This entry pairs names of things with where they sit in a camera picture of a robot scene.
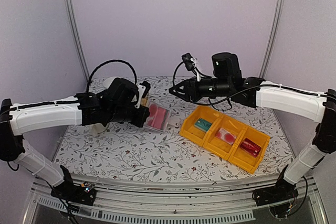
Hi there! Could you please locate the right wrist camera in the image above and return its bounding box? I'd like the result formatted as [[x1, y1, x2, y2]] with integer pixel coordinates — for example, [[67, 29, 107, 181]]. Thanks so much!
[[181, 52, 201, 82]]

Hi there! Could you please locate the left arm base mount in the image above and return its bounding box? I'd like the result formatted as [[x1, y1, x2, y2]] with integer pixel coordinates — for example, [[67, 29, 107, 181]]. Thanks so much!
[[51, 165, 97, 206]]

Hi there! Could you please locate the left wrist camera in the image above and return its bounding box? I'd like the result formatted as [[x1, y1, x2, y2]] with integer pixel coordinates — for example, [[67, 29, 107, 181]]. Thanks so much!
[[132, 81, 151, 109]]

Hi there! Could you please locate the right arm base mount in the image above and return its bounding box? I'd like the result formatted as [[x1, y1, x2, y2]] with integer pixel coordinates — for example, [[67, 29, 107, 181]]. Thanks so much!
[[252, 165, 308, 220]]

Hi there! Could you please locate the aluminium frame post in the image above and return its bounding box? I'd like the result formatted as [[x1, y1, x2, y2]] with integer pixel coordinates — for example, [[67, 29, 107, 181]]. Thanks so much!
[[259, 0, 285, 78], [64, 0, 90, 81]]

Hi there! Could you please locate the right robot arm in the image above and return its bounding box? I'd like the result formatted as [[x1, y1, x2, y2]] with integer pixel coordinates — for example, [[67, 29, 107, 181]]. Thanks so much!
[[169, 52, 335, 201]]

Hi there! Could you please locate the small white bowl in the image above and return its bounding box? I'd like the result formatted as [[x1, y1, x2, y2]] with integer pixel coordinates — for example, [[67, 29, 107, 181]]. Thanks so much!
[[103, 77, 118, 89]]

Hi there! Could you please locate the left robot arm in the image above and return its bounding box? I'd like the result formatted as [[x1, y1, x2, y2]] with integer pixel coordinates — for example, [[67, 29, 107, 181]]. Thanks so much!
[[1, 78, 151, 200]]

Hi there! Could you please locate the red card stack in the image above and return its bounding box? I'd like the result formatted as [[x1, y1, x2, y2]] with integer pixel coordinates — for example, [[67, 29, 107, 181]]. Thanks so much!
[[239, 138, 261, 157]]

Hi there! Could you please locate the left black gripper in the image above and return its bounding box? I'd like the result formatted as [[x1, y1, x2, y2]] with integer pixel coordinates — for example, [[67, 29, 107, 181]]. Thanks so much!
[[108, 104, 150, 128]]

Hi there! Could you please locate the right aluminium frame post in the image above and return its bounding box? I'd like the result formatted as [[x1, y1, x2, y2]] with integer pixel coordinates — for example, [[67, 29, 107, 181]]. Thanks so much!
[[259, 0, 285, 78]]

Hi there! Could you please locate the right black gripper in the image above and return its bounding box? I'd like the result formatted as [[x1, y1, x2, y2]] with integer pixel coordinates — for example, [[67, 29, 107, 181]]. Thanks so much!
[[169, 77, 232, 102]]

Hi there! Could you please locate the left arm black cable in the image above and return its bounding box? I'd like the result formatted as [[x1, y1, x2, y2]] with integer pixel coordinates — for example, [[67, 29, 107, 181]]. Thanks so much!
[[86, 59, 138, 88]]

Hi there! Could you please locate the front aluminium rail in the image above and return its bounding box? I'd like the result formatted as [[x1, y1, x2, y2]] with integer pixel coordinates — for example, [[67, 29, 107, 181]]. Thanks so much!
[[22, 175, 329, 224]]

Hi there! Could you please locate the pink circle card stack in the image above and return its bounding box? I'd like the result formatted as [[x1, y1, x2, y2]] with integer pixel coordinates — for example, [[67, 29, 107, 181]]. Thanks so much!
[[215, 128, 236, 145]]

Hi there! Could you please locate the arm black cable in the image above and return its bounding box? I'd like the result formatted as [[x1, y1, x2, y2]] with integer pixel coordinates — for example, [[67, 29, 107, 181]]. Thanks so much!
[[86, 59, 138, 88], [172, 60, 336, 111]]

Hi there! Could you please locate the teal VIP card stack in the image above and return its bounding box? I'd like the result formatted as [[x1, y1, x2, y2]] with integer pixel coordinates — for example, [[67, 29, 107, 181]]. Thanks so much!
[[194, 118, 212, 132]]

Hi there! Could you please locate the left aluminium frame post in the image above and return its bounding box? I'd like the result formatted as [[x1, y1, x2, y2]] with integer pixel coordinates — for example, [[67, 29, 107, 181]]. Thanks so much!
[[64, 0, 90, 81]]

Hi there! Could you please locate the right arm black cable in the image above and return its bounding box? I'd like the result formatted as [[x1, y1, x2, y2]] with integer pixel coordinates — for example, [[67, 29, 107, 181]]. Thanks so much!
[[172, 60, 336, 111]]

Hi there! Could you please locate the white ceramic mug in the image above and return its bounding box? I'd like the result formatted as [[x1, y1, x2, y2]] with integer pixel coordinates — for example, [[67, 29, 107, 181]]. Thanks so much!
[[90, 123, 107, 134]]

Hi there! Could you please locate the yellow three-compartment bin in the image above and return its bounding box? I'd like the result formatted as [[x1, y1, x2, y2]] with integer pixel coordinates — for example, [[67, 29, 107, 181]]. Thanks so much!
[[180, 106, 270, 174]]

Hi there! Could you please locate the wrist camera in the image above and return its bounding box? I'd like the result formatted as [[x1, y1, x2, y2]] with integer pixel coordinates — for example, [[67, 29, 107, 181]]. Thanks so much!
[[181, 52, 201, 82], [132, 81, 151, 109]]

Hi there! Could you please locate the woven bamboo tray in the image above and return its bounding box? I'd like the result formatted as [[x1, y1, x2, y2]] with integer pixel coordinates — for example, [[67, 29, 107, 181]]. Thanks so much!
[[140, 93, 149, 106]]

